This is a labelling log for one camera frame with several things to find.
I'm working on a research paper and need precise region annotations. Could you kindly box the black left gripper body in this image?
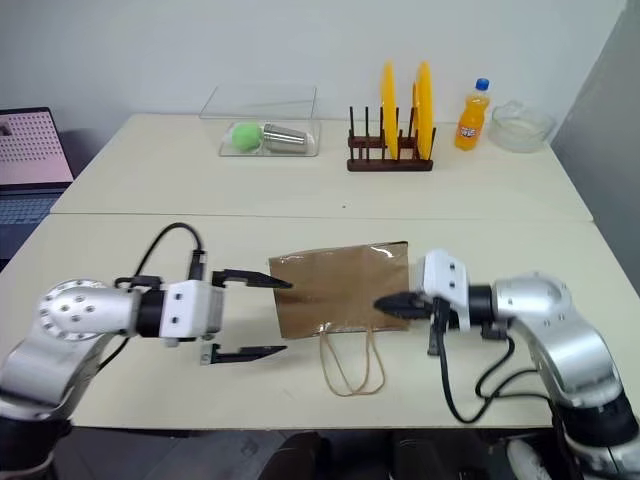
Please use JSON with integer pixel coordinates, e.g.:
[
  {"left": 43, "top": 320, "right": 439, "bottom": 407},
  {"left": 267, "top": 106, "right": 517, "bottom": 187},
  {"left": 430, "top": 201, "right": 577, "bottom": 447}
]
[{"left": 198, "top": 269, "right": 228, "bottom": 367}]

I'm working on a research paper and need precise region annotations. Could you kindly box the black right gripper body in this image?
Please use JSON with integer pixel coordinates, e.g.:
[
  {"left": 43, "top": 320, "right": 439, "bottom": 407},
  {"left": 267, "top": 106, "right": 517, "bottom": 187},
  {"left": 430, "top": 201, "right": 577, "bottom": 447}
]
[{"left": 418, "top": 295, "right": 452, "bottom": 333}]

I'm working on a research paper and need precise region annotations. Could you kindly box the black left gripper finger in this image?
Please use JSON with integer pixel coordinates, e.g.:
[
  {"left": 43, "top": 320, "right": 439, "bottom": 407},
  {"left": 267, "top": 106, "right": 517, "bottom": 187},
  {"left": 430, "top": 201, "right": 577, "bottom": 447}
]
[
  {"left": 211, "top": 268, "right": 294, "bottom": 290},
  {"left": 209, "top": 343, "right": 288, "bottom": 365}
]

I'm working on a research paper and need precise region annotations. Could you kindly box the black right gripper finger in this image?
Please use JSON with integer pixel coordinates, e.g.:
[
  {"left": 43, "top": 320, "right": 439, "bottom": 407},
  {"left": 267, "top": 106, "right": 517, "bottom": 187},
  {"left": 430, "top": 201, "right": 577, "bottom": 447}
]
[
  {"left": 380, "top": 304, "right": 432, "bottom": 322},
  {"left": 373, "top": 291, "right": 425, "bottom": 309}
]

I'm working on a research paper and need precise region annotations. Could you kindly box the brown paper bag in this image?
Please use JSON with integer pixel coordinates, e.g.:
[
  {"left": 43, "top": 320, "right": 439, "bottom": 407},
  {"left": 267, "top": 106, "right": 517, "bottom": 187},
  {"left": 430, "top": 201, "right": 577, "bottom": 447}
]
[{"left": 268, "top": 241, "right": 412, "bottom": 398}]

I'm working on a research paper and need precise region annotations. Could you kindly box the dark rounded shape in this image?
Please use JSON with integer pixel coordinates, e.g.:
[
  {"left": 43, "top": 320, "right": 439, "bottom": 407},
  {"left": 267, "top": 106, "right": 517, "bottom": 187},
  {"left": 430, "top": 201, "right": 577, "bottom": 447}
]
[{"left": 271, "top": 431, "right": 332, "bottom": 480}]

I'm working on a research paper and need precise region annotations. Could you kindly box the brown wooden dish rack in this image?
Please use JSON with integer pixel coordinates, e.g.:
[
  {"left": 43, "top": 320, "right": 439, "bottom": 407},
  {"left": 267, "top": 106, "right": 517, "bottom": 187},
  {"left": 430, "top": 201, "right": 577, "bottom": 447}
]
[{"left": 346, "top": 104, "right": 436, "bottom": 174}]

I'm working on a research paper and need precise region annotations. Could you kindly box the green fuzzy ball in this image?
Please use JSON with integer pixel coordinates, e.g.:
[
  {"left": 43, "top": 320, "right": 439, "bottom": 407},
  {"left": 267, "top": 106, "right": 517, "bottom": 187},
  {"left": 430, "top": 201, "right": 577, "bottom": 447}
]
[{"left": 228, "top": 121, "right": 264, "bottom": 153}]

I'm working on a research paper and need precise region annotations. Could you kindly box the stainless steel cup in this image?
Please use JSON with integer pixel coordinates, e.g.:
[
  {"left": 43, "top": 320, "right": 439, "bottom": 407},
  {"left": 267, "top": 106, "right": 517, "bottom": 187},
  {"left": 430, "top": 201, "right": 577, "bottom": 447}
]
[{"left": 261, "top": 122, "right": 309, "bottom": 153}]

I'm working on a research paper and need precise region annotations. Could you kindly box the white rounded shape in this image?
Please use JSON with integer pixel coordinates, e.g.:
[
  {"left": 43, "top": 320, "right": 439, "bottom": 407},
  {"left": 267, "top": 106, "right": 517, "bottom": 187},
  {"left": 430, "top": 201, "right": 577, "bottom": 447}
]
[{"left": 504, "top": 439, "right": 554, "bottom": 480}]

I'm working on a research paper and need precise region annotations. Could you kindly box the clear plastic box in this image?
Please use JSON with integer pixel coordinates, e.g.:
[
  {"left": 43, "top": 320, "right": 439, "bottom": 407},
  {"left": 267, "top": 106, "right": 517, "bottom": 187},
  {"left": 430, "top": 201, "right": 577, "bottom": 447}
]
[{"left": 198, "top": 83, "right": 323, "bottom": 159}]

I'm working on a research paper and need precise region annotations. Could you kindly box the yellow plate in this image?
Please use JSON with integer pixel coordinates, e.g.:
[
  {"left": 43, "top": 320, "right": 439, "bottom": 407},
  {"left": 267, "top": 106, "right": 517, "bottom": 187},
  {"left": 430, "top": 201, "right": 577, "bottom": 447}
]
[
  {"left": 411, "top": 60, "right": 435, "bottom": 162},
  {"left": 379, "top": 59, "right": 401, "bottom": 161}
]

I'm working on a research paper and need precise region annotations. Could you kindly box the orange soda bottle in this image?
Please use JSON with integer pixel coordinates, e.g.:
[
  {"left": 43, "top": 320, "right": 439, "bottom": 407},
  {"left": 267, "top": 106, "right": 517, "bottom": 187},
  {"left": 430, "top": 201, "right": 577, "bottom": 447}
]
[{"left": 453, "top": 77, "right": 492, "bottom": 151}]

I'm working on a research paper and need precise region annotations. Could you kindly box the clear glass bowl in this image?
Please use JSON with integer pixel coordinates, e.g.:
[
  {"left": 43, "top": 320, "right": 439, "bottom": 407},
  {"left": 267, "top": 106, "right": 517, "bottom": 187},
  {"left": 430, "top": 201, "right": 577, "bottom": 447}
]
[{"left": 487, "top": 99, "right": 558, "bottom": 154}]

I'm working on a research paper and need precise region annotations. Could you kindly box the open laptop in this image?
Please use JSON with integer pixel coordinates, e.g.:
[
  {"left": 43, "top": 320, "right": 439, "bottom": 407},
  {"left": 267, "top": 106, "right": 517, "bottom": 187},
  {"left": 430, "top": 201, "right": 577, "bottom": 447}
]
[{"left": 0, "top": 106, "right": 77, "bottom": 262}]

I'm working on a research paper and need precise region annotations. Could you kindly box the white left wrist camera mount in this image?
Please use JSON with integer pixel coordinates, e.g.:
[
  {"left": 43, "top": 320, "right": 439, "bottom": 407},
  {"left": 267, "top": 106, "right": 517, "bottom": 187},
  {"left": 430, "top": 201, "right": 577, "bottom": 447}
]
[{"left": 160, "top": 278, "right": 227, "bottom": 349}]

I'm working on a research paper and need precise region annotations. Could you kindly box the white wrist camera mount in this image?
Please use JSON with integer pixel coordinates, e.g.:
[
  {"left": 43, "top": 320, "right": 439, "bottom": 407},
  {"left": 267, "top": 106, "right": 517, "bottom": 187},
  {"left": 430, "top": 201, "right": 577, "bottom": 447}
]
[
  {"left": 160, "top": 278, "right": 227, "bottom": 349},
  {"left": 409, "top": 248, "right": 472, "bottom": 333}
]

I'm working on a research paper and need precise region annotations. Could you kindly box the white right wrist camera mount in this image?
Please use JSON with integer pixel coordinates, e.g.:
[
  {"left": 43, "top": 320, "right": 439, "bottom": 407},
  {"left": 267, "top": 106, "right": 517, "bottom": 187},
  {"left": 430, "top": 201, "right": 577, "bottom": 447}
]
[{"left": 409, "top": 248, "right": 472, "bottom": 333}]

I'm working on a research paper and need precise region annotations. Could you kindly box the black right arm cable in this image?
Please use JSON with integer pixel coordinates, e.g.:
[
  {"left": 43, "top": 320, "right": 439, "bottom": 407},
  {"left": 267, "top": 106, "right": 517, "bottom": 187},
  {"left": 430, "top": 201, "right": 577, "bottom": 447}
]
[{"left": 426, "top": 297, "right": 557, "bottom": 424}]

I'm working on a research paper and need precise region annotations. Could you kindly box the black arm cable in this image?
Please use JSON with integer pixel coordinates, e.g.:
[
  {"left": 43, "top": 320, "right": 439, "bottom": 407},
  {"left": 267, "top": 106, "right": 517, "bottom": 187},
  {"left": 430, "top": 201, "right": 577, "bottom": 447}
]
[
  {"left": 426, "top": 297, "right": 557, "bottom": 424},
  {"left": 98, "top": 222, "right": 209, "bottom": 374}
]

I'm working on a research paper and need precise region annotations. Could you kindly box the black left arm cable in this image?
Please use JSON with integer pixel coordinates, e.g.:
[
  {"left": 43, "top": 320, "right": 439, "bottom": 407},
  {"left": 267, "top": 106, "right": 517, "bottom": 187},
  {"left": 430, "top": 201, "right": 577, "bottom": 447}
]
[{"left": 98, "top": 222, "right": 209, "bottom": 374}]

